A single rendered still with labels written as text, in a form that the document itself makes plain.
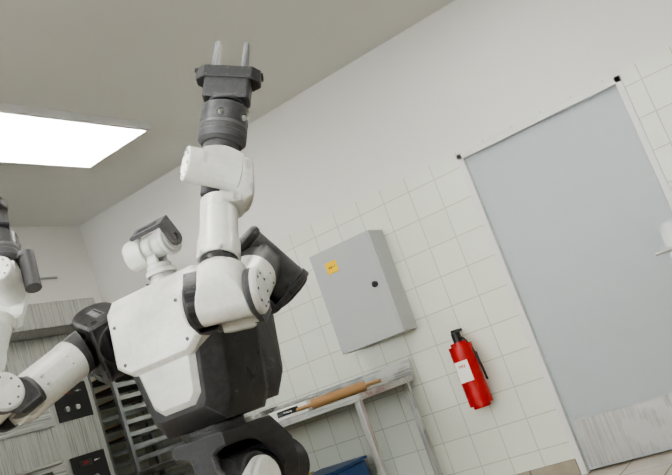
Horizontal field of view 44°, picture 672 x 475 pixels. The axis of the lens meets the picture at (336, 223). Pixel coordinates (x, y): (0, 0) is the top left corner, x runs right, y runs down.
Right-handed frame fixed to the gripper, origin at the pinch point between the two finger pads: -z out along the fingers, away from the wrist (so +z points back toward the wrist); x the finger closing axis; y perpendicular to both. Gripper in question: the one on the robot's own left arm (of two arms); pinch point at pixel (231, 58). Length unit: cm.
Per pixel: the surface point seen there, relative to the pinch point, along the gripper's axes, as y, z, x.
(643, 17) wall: 268, -196, -181
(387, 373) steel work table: 414, -11, -50
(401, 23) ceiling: 325, -222, -47
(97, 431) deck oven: 394, 39, 131
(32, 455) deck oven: 354, 57, 155
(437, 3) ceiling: 312, -230, -69
